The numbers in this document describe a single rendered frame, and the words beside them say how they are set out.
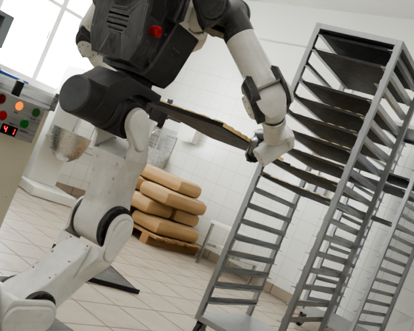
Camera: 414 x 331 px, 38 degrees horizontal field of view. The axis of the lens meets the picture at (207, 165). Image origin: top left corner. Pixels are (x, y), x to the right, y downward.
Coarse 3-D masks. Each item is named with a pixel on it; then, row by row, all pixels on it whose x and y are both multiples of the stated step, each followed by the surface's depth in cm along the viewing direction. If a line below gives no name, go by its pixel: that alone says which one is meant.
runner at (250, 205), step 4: (248, 204) 314; (252, 204) 318; (252, 208) 319; (256, 208) 323; (260, 208) 327; (264, 208) 331; (260, 212) 323; (264, 212) 333; (268, 212) 337; (272, 212) 341; (272, 216) 337; (276, 216) 347; (280, 216) 352; (284, 216) 356; (284, 220) 358; (288, 220) 364; (292, 224) 364
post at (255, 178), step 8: (320, 24) 315; (312, 40) 315; (304, 56) 315; (296, 72) 316; (296, 80) 314; (296, 88) 316; (288, 104) 315; (256, 168) 315; (256, 176) 314; (256, 184) 315; (248, 192) 314; (248, 200) 313; (240, 208) 314; (240, 216) 313; (240, 224) 314; (232, 232) 313; (232, 240) 313; (224, 248) 314; (224, 256) 313; (216, 264) 314; (224, 264) 315; (216, 272) 313; (216, 280) 314; (208, 288) 313; (208, 296) 312; (200, 304) 313; (200, 312) 312
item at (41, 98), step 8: (0, 80) 238; (8, 80) 236; (0, 88) 237; (8, 88) 235; (24, 88) 230; (32, 88) 227; (24, 96) 229; (32, 96) 227; (40, 96) 224; (48, 96) 222; (56, 96) 220; (40, 104) 223; (48, 104) 221; (56, 104) 222
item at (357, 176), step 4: (340, 168) 294; (344, 168) 291; (352, 172) 302; (356, 172) 307; (352, 176) 308; (356, 176) 309; (360, 176) 314; (360, 180) 316; (364, 180) 321; (364, 184) 324; (368, 184) 329; (372, 184) 335; (372, 188) 338
